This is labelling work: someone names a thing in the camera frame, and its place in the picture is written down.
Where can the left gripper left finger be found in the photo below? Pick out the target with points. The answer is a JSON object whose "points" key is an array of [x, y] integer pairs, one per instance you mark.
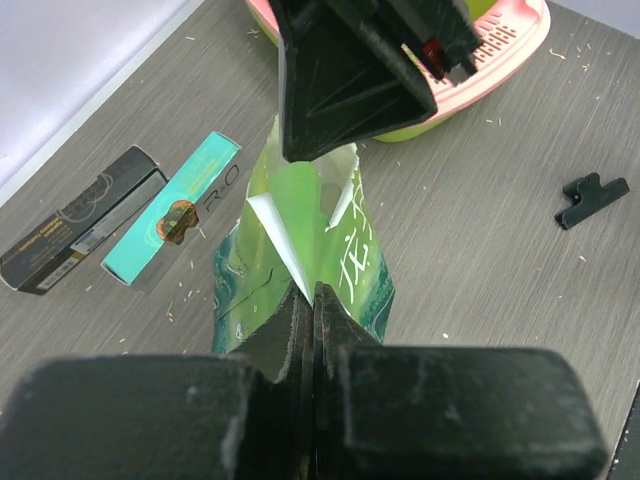
{"points": [[240, 415]]}

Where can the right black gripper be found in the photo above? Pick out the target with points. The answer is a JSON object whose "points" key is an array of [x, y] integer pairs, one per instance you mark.
{"points": [[344, 75]]}

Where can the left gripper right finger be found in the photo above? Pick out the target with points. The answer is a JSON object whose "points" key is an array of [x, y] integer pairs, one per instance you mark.
{"points": [[416, 412]]}

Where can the green cat litter bag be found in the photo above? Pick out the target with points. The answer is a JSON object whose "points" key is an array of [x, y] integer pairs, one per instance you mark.
{"points": [[302, 223]]}

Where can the black bag clip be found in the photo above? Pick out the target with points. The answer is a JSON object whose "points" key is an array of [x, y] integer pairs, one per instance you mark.
{"points": [[588, 196]]}

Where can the pink green litter box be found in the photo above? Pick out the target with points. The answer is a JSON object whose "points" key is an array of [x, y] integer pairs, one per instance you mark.
{"points": [[510, 32]]}

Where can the teal rectangular box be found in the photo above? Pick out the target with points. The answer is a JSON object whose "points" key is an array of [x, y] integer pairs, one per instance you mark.
{"points": [[152, 244]]}

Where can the black rectangular box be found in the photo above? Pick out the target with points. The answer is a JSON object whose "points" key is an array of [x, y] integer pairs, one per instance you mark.
{"points": [[59, 243]]}

